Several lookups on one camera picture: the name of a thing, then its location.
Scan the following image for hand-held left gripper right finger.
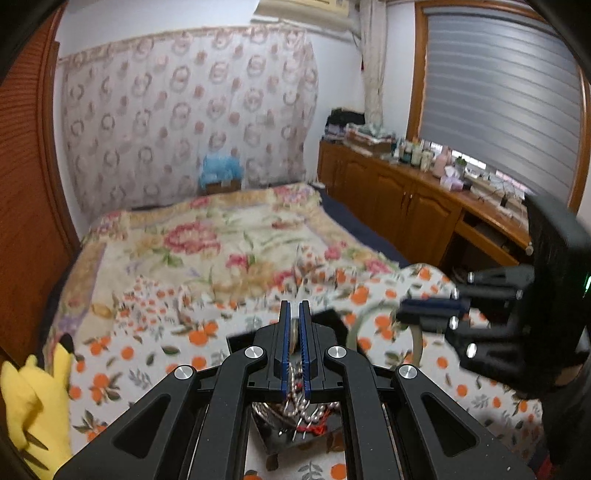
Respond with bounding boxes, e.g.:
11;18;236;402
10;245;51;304
298;300;541;480

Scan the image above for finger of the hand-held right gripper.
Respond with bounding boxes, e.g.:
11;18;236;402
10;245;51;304
401;267;536;311
397;308;532;393

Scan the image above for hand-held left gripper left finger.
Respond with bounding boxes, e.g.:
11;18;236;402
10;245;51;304
53;300;293;480

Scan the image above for silver bangles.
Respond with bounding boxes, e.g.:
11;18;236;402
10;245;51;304
252;401;288;431

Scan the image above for pearl necklace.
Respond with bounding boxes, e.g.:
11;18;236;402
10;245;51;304
277;355;334;428

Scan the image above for pale green bangle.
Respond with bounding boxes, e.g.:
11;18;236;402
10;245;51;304
346;299;423;370

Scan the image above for red string bracelet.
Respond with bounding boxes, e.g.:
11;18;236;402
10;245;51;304
295;410;334;437

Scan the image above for black jewelry box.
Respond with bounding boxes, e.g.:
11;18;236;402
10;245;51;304
226;309;352;467

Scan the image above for dark blue bed sheet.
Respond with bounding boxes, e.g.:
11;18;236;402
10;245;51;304
316;187;411;268

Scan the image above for long wooden cabinet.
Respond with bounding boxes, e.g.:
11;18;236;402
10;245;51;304
318;138;534;278

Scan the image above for pale purple tissue pack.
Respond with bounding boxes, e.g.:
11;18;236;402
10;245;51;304
440;168;465;191

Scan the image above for pink bottle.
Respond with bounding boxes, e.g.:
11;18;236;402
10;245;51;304
431;147;452;178

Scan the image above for orange print tablecloth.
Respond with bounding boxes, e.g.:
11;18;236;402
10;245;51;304
69;263;546;480

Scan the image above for group of cosmetic bottles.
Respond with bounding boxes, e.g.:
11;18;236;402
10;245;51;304
394;136;437;171

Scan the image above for floral blanket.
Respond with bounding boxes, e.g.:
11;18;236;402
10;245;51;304
44;182;402;352

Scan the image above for stack of folded clothes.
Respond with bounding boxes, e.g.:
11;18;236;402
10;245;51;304
324;107;398;155

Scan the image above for grey window blind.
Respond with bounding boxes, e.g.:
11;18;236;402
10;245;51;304
422;7;585;199

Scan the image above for blue plush toy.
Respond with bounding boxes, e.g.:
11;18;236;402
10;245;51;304
199;152;245;185

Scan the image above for cream window curtain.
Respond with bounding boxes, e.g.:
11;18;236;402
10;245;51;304
358;0;389;130

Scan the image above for yellow plush toy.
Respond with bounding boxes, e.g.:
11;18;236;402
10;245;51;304
0;335;75;480

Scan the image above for wooden louvered wardrobe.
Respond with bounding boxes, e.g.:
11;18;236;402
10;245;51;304
0;9;84;365

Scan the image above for cream air conditioner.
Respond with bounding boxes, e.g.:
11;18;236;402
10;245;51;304
252;0;361;34

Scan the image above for tangle of cables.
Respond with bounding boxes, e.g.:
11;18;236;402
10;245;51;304
471;180;528;209

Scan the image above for wooden window frame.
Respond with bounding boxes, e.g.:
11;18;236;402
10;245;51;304
409;2;591;217

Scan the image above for patterned wall curtain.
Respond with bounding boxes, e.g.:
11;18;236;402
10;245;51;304
58;23;320;222

